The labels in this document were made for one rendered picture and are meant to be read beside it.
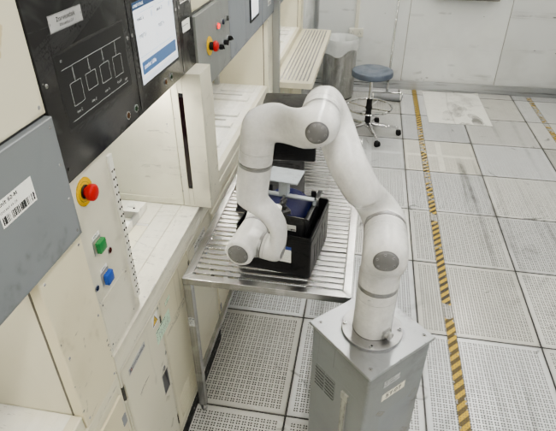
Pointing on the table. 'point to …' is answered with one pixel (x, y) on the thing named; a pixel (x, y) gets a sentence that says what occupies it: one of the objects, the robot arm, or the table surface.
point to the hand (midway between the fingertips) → (274, 199)
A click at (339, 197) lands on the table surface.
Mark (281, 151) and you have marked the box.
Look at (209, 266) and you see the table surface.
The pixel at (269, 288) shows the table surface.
